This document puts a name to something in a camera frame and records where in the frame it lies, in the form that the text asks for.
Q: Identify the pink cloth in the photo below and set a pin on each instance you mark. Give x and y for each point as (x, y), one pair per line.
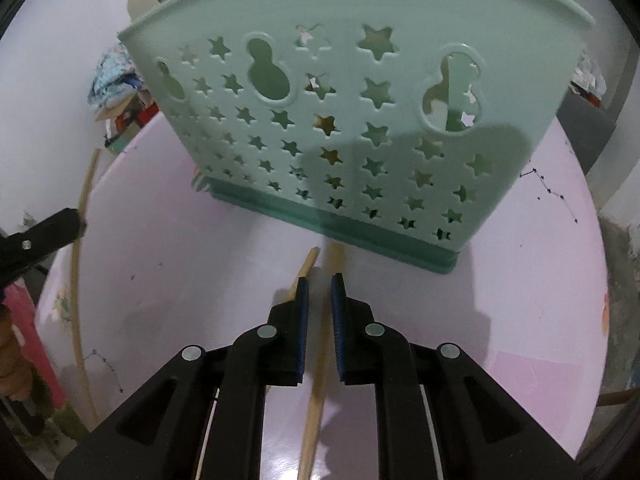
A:
(40, 345)

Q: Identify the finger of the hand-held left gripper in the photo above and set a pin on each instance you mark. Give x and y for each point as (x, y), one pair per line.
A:
(45, 240)

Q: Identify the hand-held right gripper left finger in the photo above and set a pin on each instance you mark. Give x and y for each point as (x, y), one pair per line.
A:
(301, 330)

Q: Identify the floral cloth pile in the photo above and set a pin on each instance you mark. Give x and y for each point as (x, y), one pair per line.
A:
(112, 72)

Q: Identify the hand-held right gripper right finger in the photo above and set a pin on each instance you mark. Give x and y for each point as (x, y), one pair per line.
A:
(340, 330)

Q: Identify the grey cabinet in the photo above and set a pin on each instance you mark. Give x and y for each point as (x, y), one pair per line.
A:
(585, 130)

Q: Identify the mint green utensil holder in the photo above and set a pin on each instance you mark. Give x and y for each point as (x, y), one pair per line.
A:
(400, 160)

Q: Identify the red paper bag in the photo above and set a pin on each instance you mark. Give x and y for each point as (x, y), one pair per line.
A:
(132, 117)

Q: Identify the long wooden chopstick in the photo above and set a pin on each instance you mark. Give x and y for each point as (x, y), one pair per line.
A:
(306, 270)
(75, 285)
(317, 410)

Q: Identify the teal box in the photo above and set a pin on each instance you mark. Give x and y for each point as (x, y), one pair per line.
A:
(120, 142)

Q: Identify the person's left hand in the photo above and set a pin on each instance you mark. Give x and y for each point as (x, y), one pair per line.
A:
(12, 360)

